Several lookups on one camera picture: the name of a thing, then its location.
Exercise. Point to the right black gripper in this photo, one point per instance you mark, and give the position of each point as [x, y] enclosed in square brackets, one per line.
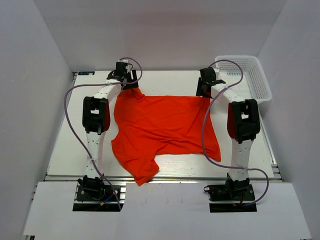
[200, 92]

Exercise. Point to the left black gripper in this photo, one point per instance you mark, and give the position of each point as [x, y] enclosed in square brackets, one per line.
[134, 76]

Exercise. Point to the orange t shirt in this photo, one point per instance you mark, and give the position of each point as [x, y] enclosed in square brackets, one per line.
[149, 126]

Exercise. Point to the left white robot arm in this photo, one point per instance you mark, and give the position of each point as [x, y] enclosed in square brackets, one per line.
[96, 116]

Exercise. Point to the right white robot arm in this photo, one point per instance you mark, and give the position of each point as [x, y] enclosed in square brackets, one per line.
[243, 122]

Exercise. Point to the blue label sticker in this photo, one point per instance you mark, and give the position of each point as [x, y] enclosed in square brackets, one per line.
[86, 73]

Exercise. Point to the white plastic mesh basket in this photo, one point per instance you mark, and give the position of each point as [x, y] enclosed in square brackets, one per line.
[254, 84]

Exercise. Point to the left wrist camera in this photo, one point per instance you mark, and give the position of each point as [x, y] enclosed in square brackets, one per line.
[125, 65]

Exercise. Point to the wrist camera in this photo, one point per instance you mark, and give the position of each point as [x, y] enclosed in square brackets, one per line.
[125, 65]
[217, 73]

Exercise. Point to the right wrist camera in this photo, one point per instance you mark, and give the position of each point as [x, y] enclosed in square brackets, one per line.
[217, 73]

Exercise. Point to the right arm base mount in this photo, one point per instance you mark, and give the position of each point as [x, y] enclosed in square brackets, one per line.
[231, 197]

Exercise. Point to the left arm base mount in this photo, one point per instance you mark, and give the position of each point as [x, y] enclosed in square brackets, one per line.
[94, 195]

